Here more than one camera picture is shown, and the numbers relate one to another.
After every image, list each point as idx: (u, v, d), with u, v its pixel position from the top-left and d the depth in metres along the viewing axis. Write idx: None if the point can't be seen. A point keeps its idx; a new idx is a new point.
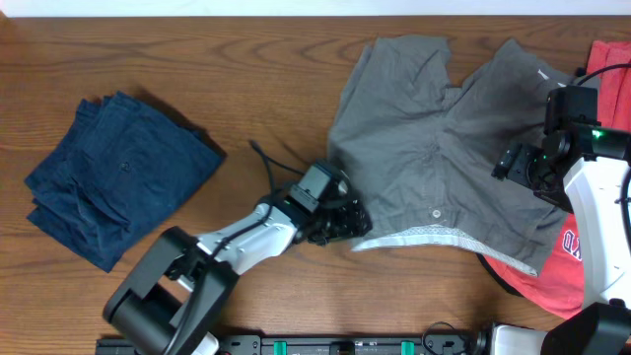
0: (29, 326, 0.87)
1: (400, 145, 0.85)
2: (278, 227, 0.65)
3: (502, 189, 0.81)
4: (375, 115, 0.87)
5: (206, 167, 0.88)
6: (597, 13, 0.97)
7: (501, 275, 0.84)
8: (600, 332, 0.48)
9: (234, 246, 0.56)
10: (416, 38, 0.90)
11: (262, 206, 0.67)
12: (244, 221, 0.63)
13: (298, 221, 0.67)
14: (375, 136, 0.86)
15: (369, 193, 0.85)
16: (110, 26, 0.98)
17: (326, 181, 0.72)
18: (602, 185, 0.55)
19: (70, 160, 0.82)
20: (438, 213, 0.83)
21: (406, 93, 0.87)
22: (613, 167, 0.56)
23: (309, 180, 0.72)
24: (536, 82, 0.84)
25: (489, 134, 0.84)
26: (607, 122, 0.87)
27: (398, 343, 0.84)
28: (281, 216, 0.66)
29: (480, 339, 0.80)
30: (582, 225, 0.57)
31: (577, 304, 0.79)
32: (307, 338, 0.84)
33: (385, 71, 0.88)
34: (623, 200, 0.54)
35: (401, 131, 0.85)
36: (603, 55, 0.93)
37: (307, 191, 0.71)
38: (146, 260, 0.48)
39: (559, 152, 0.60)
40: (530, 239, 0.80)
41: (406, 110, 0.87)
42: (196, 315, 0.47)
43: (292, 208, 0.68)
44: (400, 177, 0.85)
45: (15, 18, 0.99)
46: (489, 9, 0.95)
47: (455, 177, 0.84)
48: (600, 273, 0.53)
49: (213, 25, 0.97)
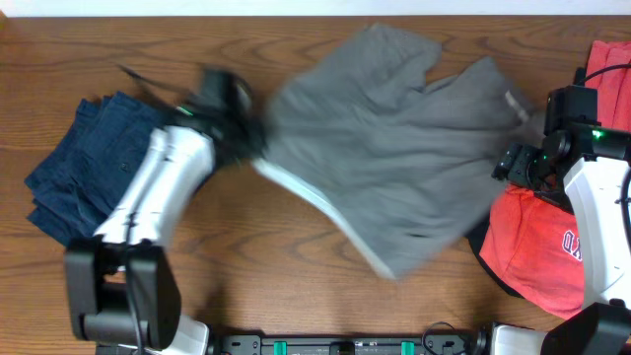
0: (27, 327, 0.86)
1: (343, 113, 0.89)
2: (182, 152, 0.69)
3: (409, 191, 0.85)
4: (336, 86, 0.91)
5: None
6: (595, 14, 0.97)
7: (501, 277, 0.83)
8: (598, 332, 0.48)
9: (141, 213, 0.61)
10: (423, 40, 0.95)
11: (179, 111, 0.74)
12: (148, 165, 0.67)
13: (199, 127, 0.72)
14: (325, 99, 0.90)
15: (291, 148, 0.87)
16: (111, 26, 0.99)
17: (218, 80, 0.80)
18: (602, 185, 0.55)
19: (71, 160, 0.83)
20: (344, 185, 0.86)
21: (378, 77, 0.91)
22: (614, 167, 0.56)
23: (204, 85, 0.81)
24: (501, 117, 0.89)
25: (433, 147, 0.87)
26: (607, 123, 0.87)
27: (398, 343, 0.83)
28: (186, 125, 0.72)
29: (480, 339, 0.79)
30: (583, 226, 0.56)
31: (577, 304, 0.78)
32: (307, 338, 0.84)
33: (368, 50, 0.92)
34: (623, 200, 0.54)
35: (350, 104, 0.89)
36: (603, 54, 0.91)
37: (205, 98, 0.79)
38: (73, 280, 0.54)
39: (559, 152, 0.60)
40: (415, 247, 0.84)
41: (367, 93, 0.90)
42: (145, 297, 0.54)
43: (191, 116, 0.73)
44: (326, 141, 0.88)
45: (17, 18, 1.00)
46: (487, 9, 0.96)
47: (374, 161, 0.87)
48: (600, 274, 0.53)
49: (214, 25, 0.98)
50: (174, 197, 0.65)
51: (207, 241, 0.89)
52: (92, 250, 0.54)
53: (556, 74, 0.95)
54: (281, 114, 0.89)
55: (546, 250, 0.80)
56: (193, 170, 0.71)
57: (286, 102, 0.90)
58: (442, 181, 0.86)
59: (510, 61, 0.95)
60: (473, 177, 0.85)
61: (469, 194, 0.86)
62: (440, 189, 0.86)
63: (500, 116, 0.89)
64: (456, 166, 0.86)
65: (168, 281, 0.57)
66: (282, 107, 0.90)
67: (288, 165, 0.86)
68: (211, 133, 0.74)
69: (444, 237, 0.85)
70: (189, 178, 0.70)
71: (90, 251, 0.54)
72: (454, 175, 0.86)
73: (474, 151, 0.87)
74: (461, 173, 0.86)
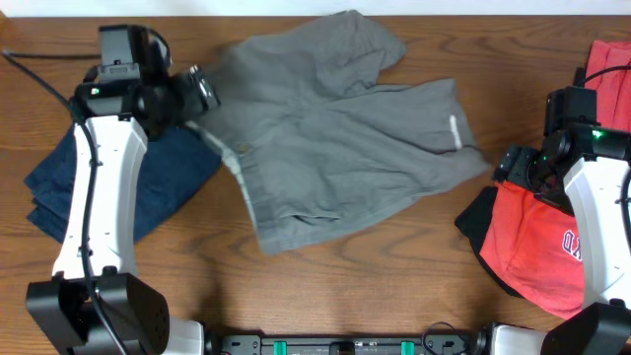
0: (26, 327, 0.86)
1: (289, 85, 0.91)
2: (114, 149, 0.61)
3: (315, 181, 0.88)
4: (292, 60, 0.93)
5: (207, 167, 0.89)
6: (595, 14, 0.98)
7: (500, 277, 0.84)
8: (598, 332, 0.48)
9: (95, 239, 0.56)
10: (394, 40, 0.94)
11: (92, 92, 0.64)
12: (79, 177, 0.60)
13: (123, 108, 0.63)
14: (280, 68, 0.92)
15: (232, 108, 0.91)
16: (110, 26, 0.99)
17: (127, 38, 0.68)
18: (602, 185, 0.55)
19: (71, 160, 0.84)
20: (261, 152, 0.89)
21: (335, 63, 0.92)
22: (614, 167, 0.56)
23: (112, 50, 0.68)
24: (443, 129, 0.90)
25: (363, 140, 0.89)
26: (606, 122, 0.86)
27: (398, 343, 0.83)
28: (103, 106, 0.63)
29: (480, 339, 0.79)
30: (583, 227, 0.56)
31: (576, 304, 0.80)
32: (307, 338, 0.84)
33: (335, 35, 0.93)
34: (623, 200, 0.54)
35: (300, 81, 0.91)
36: (603, 55, 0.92)
37: (116, 67, 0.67)
38: (46, 320, 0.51)
39: (560, 152, 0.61)
40: (305, 234, 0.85)
41: (317, 74, 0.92)
42: (126, 320, 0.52)
43: (106, 99, 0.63)
44: (262, 108, 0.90)
45: (16, 19, 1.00)
46: (486, 9, 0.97)
47: (298, 140, 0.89)
48: (600, 273, 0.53)
49: (214, 25, 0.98)
50: (121, 200, 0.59)
51: (206, 241, 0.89)
52: (55, 291, 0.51)
53: (557, 74, 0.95)
54: (234, 75, 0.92)
55: (546, 250, 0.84)
56: (128, 159, 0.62)
57: (245, 63, 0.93)
58: (345, 179, 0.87)
59: (511, 61, 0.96)
60: (377, 189, 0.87)
61: (365, 202, 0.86)
62: (343, 187, 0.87)
63: (438, 138, 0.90)
64: (370, 171, 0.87)
65: (146, 294, 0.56)
66: (239, 68, 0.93)
67: (228, 124, 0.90)
68: (135, 107, 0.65)
69: (328, 230, 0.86)
70: (131, 168, 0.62)
71: (53, 292, 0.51)
72: (361, 178, 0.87)
73: (398, 163, 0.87)
74: (379, 179, 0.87)
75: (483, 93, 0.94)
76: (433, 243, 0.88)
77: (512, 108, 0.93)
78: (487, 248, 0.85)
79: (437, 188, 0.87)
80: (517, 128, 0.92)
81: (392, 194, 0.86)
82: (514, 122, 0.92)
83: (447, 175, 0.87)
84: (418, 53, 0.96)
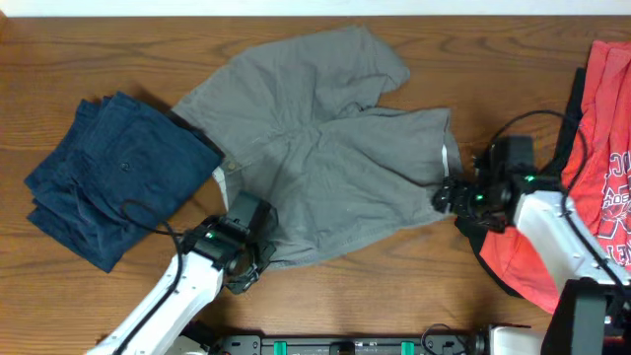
0: (30, 326, 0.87)
1: (285, 102, 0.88)
2: (193, 286, 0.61)
3: (297, 205, 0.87)
4: (292, 72, 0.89)
5: (206, 167, 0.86)
6: (597, 14, 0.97)
7: (500, 277, 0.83)
8: (579, 308, 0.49)
9: (131, 348, 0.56)
10: (398, 63, 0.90)
11: (206, 234, 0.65)
12: (154, 292, 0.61)
13: (219, 259, 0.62)
14: (279, 82, 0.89)
15: (225, 122, 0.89)
16: (109, 25, 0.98)
17: (253, 207, 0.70)
18: (545, 207, 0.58)
19: (71, 160, 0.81)
20: (248, 169, 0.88)
21: (336, 80, 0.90)
22: (552, 196, 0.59)
23: (236, 210, 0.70)
24: (434, 156, 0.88)
25: (347, 168, 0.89)
26: (607, 126, 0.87)
27: (399, 343, 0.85)
28: (205, 248, 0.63)
29: (478, 342, 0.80)
30: (541, 242, 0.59)
31: None
32: (307, 338, 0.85)
33: (339, 50, 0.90)
34: (565, 212, 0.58)
35: (297, 98, 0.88)
36: (603, 54, 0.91)
37: (236, 221, 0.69)
38: None
39: (503, 199, 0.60)
40: (284, 257, 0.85)
41: (316, 89, 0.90)
42: None
43: (213, 245, 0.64)
44: (255, 124, 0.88)
45: (15, 18, 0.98)
46: (488, 9, 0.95)
47: (286, 159, 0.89)
48: (566, 268, 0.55)
49: (214, 25, 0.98)
50: (171, 331, 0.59)
51: None
52: None
53: (557, 74, 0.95)
54: (231, 84, 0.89)
55: None
56: (197, 299, 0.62)
57: (243, 73, 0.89)
58: (326, 206, 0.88)
59: (510, 62, 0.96)
60: (357, 216, 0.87)
61: (345, 230, 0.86)
62: (322, 214, 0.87)
63: (426, 169, 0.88)
64: (353, 198, 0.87)
65: None
66: (236, 76, 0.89)
67: (219, 137, 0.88)
68: (228, 269, 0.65)
69: (309, 252, 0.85)
70: (190, 312, 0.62)
71: None
72: (341, 207, 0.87)
73: (384, 191, 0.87)
74: (361, 207, 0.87)
75: (483, 94, 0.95)
76: (433, 243, 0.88)
77: (510, 109, 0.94)
78: (486, 248, 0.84)
79: (419, 222, 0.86)
80: (516, 129, 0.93)
81: (372, 225, 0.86)
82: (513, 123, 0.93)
83: (425, 212, 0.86)
84: (419, 53, 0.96)
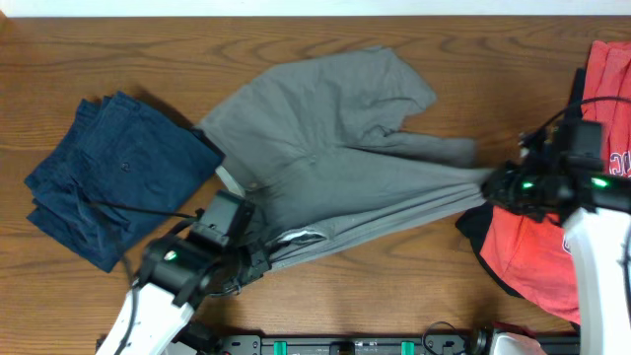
0: (30, 325, 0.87)
1: (308, 122, 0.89)
2: (148, 334, 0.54)
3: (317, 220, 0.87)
4: (317, 94, 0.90)
5: (206, 167, 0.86)
6: (596, 14, 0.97)
7: (501, 277, 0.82)
8: None
9: None
10: (424, 89, 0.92)
11: (167, 254, 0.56)
12: (109, 337, 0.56)
13: (179, 295, 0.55)
14: (303, 103, 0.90)
15: (246, 140, 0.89)
16: (109, 25, 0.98)
17: (235, 211, 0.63)
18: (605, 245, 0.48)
19: (71, 160, 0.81)
20: (270, 187, 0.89)
21: (359, 102, 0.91)
22: (615, 221, 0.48)
23: (211, 215, 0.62)
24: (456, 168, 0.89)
25: (371, 182, 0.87)
26: (608, 128, 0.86)
27: (399, 343, 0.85)
28: (167, 278, 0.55)
29: (479, 338, 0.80)
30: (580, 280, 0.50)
31: (576, 305, 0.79)
32: (307, 338, 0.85)
33: (363, 72, 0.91)
34: (625, 260, 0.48)
35: (321, 119, 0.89)
36: (603, 55, 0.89)
37: (213, 227, 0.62)
38: None
39: (559, 197, 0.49)
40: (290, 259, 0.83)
41: (340, 110, 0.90)
42: None
43: (175, 272, 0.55)
44: (278, 146, 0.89)
45: (16, 18, 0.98)
46: (488, 9, 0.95)
47: (309, 177, 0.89)
48: (596, 338, 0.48)
49: (214, 25, 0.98)
50: None
51: None
52: None
53: (556, 74, 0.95)
54: (254, 104, 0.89)
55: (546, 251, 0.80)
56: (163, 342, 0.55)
57: (266, 93, 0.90)
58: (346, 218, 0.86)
59: (510, 61, 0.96)
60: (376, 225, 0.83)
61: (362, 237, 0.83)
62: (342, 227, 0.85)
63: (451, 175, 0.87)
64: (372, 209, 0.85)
65: None
66: (258, 96, 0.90)
67: (240, 156, 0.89)
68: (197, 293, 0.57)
69: (317, 244, 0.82)
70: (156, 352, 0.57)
71: None
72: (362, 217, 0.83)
73: (412, 187, 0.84)
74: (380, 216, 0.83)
75: (482, 93, 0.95)
76: (433, 243, 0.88)
77: (509, 109, 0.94)
78: (486, 248, 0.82)
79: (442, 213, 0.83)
80: (514, 129, 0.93)
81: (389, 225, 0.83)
82: (512, 122, 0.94)
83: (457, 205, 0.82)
84: (419, 53, 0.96)
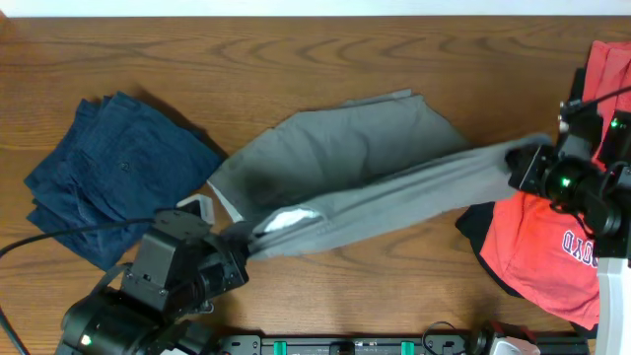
0: (31, 326, 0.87)
1: (330, 167, 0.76)
2: None
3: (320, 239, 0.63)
4: (345, 144, 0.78)
5: (206, 167, 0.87)
6: (596, 14, 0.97)
7: (501, 276, 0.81)
8: None
9: None
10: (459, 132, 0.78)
11: (83, 337, 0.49)
12: None
13: None
14: (329, 152, 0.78)
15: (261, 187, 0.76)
16: (109, 25, 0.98)
17: (169, 257, 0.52)
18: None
19: (71, 160, 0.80)
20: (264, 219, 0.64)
21: (391, 154, 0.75)
22: None
23: (145, 262, 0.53)
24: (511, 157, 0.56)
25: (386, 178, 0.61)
26: None
27: (398, 343, 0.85)
28: None
29: (480, 339, 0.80)
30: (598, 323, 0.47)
31: (577, 305, 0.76)
32: (307, 338, 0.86)
33: (392, 121, 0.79)
34: None
35: (346, 164, 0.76)
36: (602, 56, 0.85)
37: (148, 280, 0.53)
38: None
39: (603, 228, 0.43)
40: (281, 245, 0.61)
41: (368, 161, 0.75)
42: None
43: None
44: (295, 188, 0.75)
45: (15, 19, 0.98)
46: (488, 9, 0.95)
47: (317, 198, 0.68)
48: None
49: (214, 25, 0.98)
50: None
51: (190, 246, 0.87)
52: None
53: (556, 75, 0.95)
54: (277, 149, 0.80)
55: (546, 251, 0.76)
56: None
57: (292, 141, 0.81)
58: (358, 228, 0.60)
59: (510, 62, 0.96)
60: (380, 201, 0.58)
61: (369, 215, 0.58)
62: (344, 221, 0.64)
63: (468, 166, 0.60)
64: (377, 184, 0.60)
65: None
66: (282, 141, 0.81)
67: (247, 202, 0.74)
68: None
69: (312, 227, 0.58)
70: None
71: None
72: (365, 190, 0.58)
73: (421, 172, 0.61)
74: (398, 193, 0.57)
75: (482, 94, 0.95)
76: (433, 243, 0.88)
77: (508, 109, 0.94)
78: (486, 248, 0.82)
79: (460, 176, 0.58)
80: (514, 129, 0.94)
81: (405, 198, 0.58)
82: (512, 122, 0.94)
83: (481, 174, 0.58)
84: (419, 53, 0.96)
